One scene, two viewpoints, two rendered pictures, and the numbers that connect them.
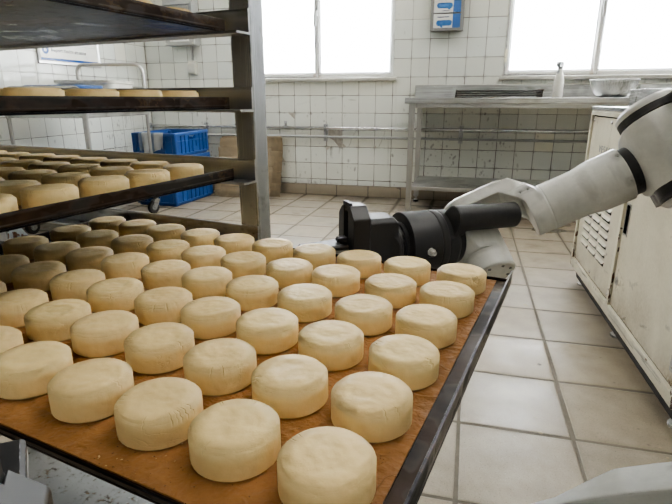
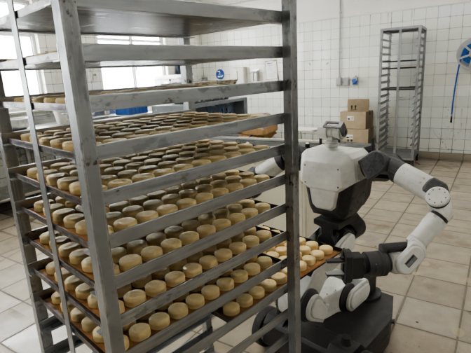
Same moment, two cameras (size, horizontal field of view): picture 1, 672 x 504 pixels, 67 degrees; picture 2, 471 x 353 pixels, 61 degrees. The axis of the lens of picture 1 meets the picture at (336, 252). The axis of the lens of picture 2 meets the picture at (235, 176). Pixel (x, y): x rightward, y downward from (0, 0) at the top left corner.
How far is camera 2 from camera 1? 151 cm
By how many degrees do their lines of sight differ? 68
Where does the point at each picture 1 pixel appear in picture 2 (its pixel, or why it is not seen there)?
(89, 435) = (309, 267)
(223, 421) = (317, 253)
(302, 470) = (328, 248)
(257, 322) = (282, 249)
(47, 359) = not seen: hidden behind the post
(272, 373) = (303, 249)
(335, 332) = not seen: hidden behind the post
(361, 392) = (312, 244)
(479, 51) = not seen: outside the picture
